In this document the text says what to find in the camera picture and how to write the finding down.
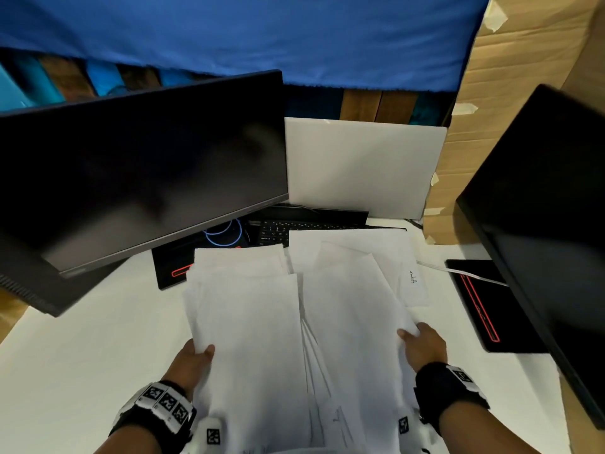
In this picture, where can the black marker wristband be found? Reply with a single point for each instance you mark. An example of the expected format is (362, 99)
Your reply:
(439, 387)
(165, 401)

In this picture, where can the blue cloth backdrop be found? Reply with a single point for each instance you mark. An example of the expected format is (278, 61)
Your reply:
(236, 33)

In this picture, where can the pile of white papers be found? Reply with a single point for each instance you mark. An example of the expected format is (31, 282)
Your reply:
(255, 326)

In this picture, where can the black computer monitor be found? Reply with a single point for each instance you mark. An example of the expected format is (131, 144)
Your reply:
(543, 208)
(142, 174)

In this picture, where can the brown cardboard panel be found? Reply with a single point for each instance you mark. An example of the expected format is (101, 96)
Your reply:
(520, 51)

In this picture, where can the person's left forearm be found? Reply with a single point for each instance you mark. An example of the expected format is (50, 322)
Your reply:
(132, 444)

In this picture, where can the white board panel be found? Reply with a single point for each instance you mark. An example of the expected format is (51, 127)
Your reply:
(364, 170)

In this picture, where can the teal cloth sheet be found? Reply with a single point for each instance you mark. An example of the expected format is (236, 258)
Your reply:
(12, 96)

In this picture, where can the black red-lined monitor base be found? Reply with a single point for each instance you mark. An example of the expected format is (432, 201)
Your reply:
(163, 260)
(515, 326)

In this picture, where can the black flat device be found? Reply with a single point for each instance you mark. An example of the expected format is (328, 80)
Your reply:
(331, 216)

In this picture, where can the brown cardboard box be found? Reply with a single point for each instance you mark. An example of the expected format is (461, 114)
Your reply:
(9, 316)

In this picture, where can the person's right hand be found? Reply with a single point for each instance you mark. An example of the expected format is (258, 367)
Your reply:
(425, 347)

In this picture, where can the black keyboard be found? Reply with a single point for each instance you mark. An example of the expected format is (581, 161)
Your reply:
(279, 233)

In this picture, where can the person's left hand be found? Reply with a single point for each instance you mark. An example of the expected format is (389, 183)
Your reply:
(189, 368)

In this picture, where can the person's right forearm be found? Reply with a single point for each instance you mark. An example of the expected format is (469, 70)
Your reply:
(482, 435)

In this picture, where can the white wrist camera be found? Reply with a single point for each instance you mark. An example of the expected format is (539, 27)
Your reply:
(210, 435)
(406, 425)

